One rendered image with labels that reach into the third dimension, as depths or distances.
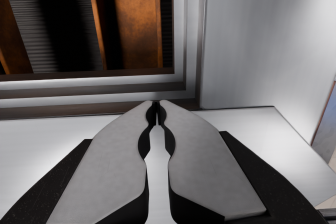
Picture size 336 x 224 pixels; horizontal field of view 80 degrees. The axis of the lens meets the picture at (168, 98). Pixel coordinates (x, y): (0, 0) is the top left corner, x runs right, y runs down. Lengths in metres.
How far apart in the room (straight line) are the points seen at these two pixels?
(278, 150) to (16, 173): 0.20
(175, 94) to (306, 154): 0.12
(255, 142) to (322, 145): 0.37
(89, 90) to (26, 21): 0.35
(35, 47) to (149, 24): 0.28
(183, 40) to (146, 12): 0.15
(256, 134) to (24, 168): 0.18
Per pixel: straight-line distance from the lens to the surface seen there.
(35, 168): 0.19
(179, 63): 0.16
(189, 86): 0.15
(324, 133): 0.51
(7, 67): 0.33
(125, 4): 0.31
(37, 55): 0.51
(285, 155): 0.19
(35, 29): 0.50
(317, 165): 0.22
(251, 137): 0.17
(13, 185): 0.21
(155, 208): 0.21
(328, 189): 0.25
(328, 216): 0.60
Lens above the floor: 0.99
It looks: 63 degrees down
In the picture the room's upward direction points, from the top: 172 degrees clockwise
